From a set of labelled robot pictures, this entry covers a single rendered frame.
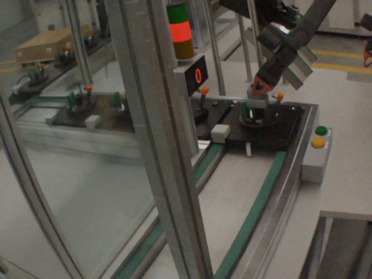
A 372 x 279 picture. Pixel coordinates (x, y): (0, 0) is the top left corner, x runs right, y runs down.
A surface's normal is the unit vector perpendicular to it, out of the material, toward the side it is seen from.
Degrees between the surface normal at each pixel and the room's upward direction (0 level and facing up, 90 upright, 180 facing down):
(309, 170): 90
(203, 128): 0
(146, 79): 90
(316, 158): 0
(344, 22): 90
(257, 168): 0
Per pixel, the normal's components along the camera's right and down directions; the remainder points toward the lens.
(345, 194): -0.17, -0.85
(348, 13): -0.41, 0.53
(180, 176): 0.89, 0.09
